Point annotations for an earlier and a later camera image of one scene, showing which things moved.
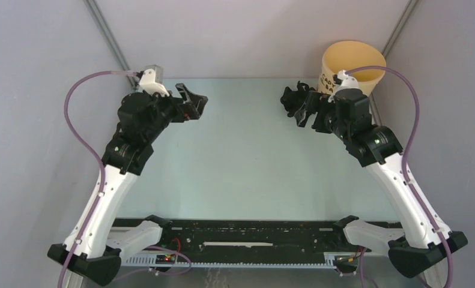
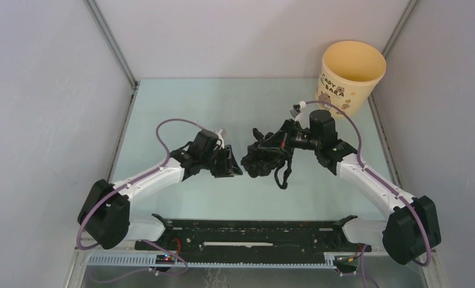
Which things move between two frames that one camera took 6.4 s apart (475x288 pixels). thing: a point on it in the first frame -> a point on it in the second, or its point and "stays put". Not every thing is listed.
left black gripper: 194,105 -> 230,167
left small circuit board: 166,259 stays put
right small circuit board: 350,258 stays put
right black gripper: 318,102 -> 280,142
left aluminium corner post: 95,9 stays put
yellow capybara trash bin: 347,54 stays put
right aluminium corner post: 399,27 stays put
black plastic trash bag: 292,100 -> 260,161
